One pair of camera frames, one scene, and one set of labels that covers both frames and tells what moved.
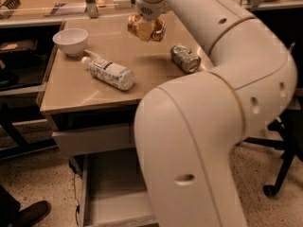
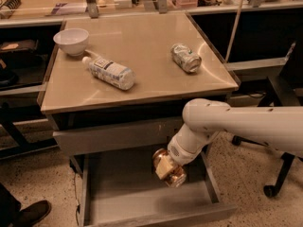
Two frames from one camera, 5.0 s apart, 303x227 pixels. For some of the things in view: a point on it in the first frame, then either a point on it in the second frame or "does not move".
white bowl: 71,41 does not move
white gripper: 151,9 to 178,150
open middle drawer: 115,190 does not move
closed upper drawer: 96,140 does not move
